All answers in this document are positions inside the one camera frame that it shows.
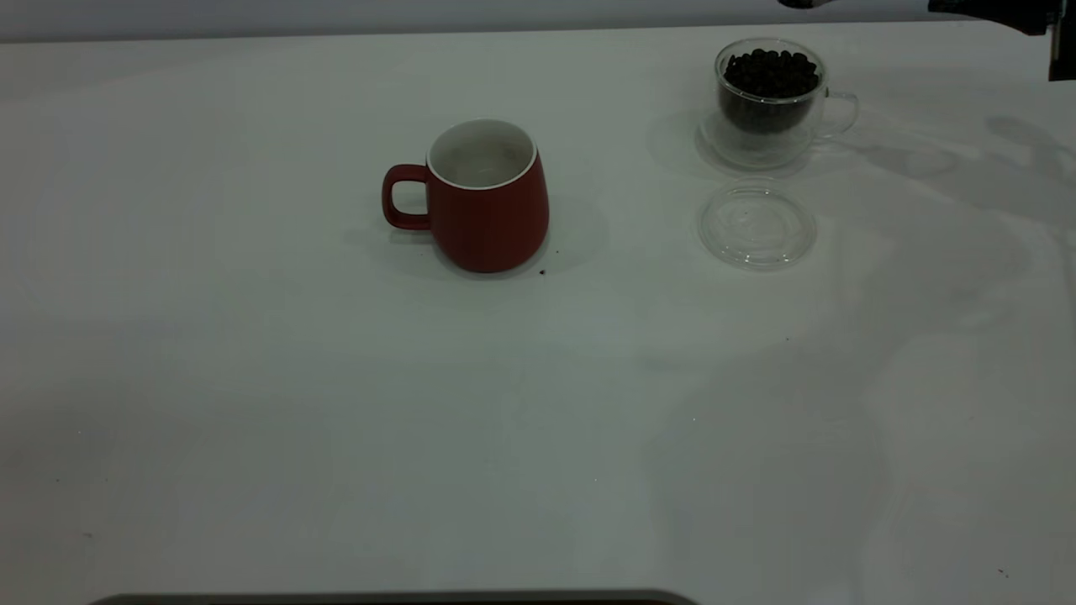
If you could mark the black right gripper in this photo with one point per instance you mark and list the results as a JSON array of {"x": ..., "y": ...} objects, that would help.
[{"x": 1063, "y": 50}]

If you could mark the dark coffee beans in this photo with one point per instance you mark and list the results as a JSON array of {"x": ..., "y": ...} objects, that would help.
[{"x": 769, "y": 76}]

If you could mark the clear glass lid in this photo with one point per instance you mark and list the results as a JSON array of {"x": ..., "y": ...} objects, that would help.
[{"x": 756, "y": 244}]

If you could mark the red ceramic mug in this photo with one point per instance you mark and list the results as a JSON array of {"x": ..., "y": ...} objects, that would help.
[{"x": 496, "y": 223}]

